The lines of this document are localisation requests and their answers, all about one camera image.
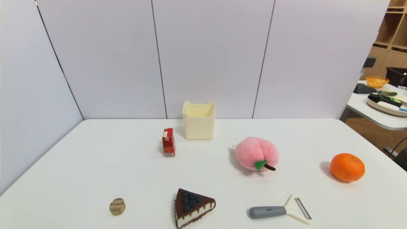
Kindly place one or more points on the small brown walnut-like object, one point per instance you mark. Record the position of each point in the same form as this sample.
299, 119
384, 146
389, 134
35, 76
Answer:
117, 206

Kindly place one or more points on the black plastic basket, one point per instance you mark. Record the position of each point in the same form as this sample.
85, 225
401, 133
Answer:
396, 76

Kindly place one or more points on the black chair base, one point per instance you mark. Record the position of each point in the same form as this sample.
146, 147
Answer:
401, 157

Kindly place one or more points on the orange fruit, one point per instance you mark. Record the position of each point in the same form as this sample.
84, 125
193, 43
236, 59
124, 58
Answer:
347, 167

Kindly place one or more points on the white side table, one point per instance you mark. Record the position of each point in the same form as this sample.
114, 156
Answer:
375, 117

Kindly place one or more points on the pink plush peach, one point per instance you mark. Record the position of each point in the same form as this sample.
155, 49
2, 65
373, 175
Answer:
252, 151

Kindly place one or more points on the chocolate blueberry cake slice toy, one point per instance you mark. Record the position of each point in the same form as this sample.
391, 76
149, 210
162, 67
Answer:
190, 208

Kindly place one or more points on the white blue item on tray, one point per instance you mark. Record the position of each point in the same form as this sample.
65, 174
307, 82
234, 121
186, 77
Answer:
392, 107

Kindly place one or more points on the round beige tray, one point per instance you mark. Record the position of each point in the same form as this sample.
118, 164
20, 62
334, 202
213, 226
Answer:
381, 108

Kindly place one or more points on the cream white plastic box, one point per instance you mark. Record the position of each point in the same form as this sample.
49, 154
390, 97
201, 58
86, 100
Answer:
198, 127

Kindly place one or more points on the red juice carton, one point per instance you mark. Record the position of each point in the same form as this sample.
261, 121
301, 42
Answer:
168, 144

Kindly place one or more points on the wooden shelf unit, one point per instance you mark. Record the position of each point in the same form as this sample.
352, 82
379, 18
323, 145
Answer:
392, 35

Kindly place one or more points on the black green tool on tray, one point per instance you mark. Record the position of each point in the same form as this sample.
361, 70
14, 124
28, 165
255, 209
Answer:
384, 100

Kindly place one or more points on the small black box device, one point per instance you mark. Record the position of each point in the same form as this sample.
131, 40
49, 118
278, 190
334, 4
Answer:
369, 61

